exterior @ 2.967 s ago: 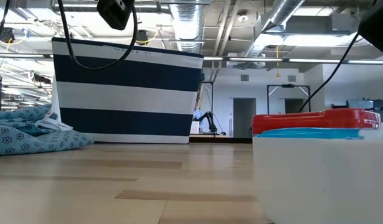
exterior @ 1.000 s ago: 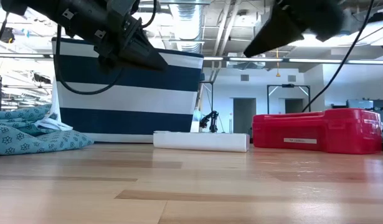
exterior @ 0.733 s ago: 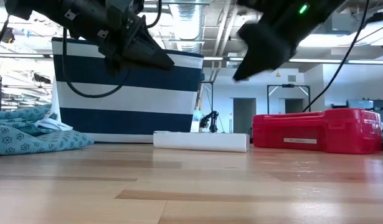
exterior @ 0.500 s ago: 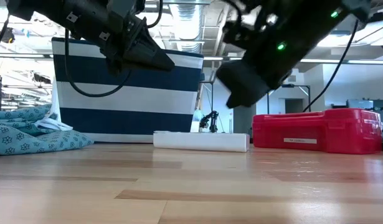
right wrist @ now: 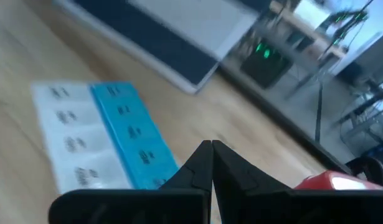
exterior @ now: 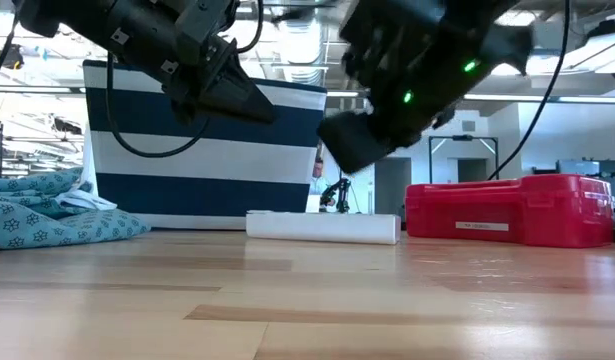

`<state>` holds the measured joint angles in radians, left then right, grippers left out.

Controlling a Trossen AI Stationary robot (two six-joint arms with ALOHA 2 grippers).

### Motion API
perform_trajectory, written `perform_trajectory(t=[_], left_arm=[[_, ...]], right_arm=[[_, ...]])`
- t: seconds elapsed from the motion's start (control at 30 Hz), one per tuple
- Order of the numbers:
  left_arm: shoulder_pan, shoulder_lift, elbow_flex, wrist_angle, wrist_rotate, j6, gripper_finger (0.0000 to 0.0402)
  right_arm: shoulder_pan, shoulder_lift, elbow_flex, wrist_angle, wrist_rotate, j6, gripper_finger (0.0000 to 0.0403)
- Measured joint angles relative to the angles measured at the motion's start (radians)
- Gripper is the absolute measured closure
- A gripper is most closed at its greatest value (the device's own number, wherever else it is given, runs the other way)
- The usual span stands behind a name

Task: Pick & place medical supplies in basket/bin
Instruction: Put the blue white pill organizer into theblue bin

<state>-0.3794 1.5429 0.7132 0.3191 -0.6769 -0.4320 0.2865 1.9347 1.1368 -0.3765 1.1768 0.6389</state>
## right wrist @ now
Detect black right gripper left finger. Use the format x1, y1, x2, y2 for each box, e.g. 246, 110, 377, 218
125, 139, 214, 224

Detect navy white striped fabric basket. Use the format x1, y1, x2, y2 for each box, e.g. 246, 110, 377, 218
54, 0, 263, 96

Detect red first aid kit case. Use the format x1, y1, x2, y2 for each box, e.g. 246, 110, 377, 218
293, 170, 383, 191

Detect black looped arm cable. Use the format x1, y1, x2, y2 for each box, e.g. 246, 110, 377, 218
345, 155, 383, 189

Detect blue white pill organizer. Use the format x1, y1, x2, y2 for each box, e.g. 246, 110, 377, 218
31, 80, 181, 195

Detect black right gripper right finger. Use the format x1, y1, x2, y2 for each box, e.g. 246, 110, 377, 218
212, 140, 354, 224

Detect black device green lights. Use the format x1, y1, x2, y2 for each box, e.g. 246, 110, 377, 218
239, 39, 293, 90

